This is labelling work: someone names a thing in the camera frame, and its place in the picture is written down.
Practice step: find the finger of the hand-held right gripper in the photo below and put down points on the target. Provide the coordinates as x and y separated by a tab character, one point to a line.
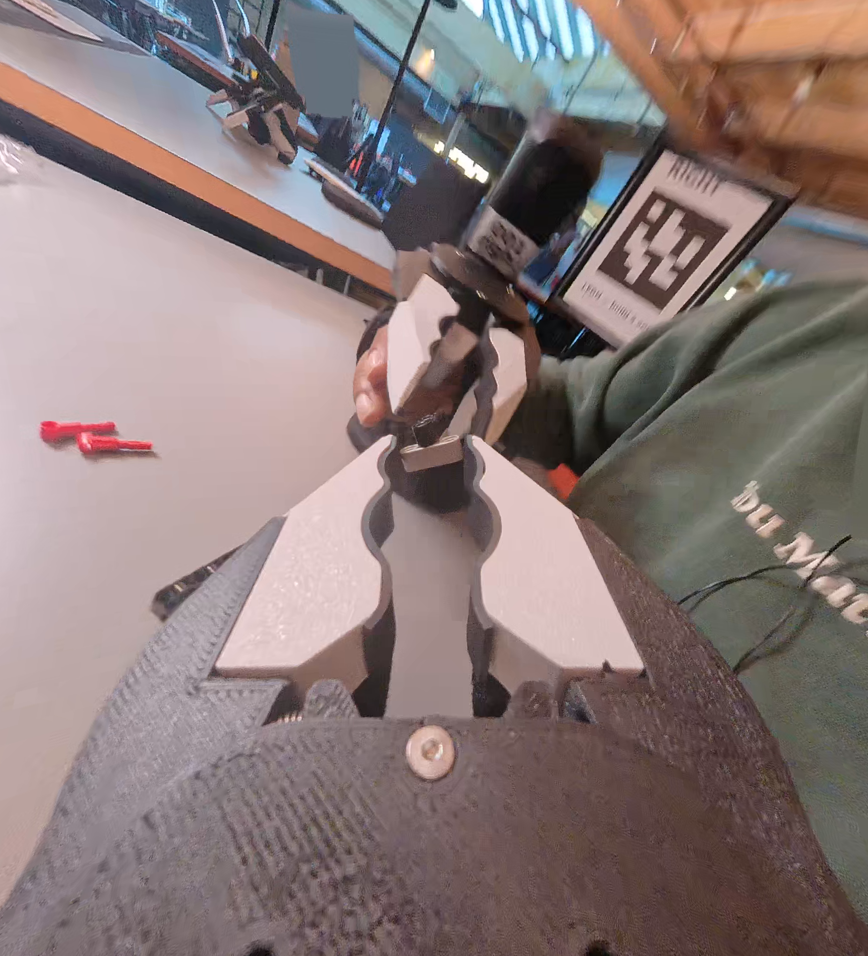
510	373
411	336

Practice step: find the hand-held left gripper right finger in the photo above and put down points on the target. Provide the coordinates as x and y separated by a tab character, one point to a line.
553	597

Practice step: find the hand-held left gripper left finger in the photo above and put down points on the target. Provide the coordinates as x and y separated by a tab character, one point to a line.
307	597

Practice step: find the grey and black lego assembly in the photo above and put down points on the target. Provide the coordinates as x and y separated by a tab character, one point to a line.
430	455

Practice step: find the black rectangular lego frame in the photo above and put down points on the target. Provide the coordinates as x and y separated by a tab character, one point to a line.
180	594

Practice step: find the red lego axle pin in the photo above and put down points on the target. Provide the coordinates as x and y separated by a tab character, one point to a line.
94	444

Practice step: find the person's right hand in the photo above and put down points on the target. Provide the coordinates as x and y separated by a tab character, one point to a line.
370	388

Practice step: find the orange traffic cone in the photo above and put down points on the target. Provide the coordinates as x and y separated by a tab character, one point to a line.
564	482

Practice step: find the green sweatshirt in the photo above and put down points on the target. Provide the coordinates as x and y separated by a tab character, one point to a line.
703	523

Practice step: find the black floor lamp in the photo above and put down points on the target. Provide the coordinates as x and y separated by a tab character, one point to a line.
404	60

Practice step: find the black framed marker sign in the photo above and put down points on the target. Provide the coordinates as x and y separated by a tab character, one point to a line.
740	216

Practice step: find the wooden shelving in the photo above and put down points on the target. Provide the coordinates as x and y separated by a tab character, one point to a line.
777	75

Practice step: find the black and white device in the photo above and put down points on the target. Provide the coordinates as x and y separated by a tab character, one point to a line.
269	119

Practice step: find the wooden edged table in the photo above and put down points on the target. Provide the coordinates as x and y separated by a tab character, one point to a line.
142	112

